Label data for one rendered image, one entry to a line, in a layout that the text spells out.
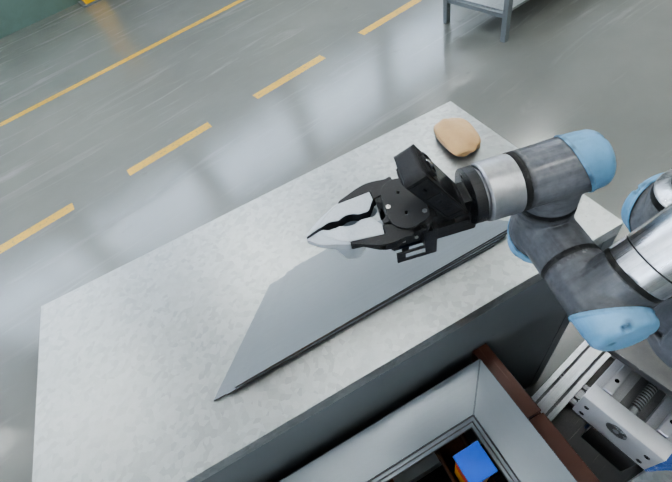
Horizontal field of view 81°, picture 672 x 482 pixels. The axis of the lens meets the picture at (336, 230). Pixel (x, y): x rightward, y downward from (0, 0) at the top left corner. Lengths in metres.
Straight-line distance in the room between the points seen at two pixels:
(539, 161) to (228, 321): 0.72
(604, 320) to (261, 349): 0.61
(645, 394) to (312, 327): 0.62
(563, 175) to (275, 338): 0.61
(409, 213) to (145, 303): 0.80
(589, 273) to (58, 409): 1.03
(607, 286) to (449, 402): 0.55
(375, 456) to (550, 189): 0.68
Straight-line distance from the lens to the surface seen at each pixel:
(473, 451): 0.94
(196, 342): 0.97
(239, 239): 1.08
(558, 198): 0.53
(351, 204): 0.48
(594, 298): 0.53
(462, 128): 1.17
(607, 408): 0.90
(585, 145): 0.54
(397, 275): 0.87
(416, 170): 0.40
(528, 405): 1.04
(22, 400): 2.84
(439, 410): 0.99
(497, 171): 0.49
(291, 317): 0.87
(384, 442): 0.98
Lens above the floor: 1.81
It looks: 49 degrees down
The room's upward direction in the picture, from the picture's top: 19 degrees counter-clockwise
